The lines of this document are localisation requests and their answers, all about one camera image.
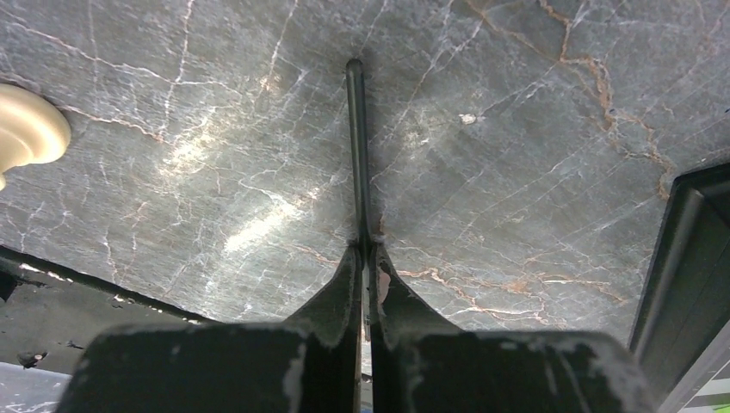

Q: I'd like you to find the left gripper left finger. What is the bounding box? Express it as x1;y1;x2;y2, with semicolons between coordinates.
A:
57;246;362;412

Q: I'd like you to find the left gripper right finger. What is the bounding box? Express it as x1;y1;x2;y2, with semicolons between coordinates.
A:
369;245;655;412

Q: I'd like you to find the thin black makeup stick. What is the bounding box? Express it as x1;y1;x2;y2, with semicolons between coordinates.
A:
345;59;372;257

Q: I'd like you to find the black white chessboard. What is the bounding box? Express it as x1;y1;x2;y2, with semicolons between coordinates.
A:
628;163;729;412

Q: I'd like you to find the cream chess pawn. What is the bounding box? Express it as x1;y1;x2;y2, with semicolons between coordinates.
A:
1;84;71;188

